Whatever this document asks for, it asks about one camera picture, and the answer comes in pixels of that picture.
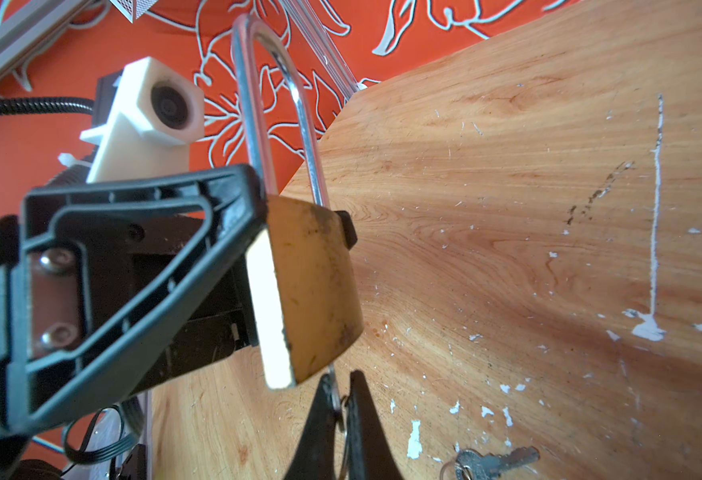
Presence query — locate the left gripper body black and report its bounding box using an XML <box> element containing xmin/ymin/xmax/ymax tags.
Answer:
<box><xmin>0</xmin><ymin>215</ymin><xmax>262</xmax><ymax>480</ymax></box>

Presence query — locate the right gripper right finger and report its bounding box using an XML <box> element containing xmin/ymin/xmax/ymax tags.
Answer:
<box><xmin>346</xmin><ymin>370</ymin><xmax>403</xmax><ymax>480</ymax></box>

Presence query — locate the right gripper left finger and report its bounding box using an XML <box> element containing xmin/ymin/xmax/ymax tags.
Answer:
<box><xmin>284</xmin><ymin>374</ymin><xmax>337</xmax><ymax>480</ymax></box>

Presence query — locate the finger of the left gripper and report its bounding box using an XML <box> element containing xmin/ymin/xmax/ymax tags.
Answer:
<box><xmin>334</xmin><ymin>210</ymin><xmax>358</xmax><ymax>250</ymax></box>
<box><xmin>0</xmin><ymin>165</ymin><xmax>267</xmax><ymax>439</ymax></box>

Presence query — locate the large brass padlock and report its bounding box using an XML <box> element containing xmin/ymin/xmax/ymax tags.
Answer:
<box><xmin>231</xmin><ymin>14</ymin><xmax>364</xmax><ymax>390</ymax></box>

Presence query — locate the silver key with ring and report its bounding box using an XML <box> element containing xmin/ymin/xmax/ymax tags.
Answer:
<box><xmin>325</xmin><ymin>362</ymin><xmax>352</xmax><ymax>480</ymax></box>

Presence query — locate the clear plastic bin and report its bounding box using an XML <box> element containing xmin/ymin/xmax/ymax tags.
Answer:
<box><xmin>110</xmin><ymin>0</ymin><xmax>158</xmax><ymax>23</ymax></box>

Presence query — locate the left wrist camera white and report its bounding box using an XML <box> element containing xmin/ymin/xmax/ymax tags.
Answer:
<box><xmin>48</xmin><ymin>57</ymin><xmax>204</xmax><ymax>186</ymax></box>

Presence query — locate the aluminium frame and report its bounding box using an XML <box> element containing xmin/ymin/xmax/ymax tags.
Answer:
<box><xmin>0</xmin><ymin>0</ymin><xmax>361</xmax><ymax>103</ymax></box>

